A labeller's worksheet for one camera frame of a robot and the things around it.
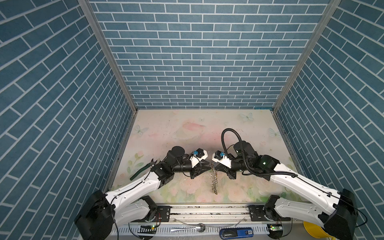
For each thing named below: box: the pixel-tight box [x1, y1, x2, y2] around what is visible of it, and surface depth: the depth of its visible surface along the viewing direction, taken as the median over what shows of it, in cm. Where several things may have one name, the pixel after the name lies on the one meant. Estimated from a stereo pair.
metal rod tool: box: [170, 217, 247, 233], surface depth 72 cm
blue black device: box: [219, 227, 254, 240], surface depth 68 cm
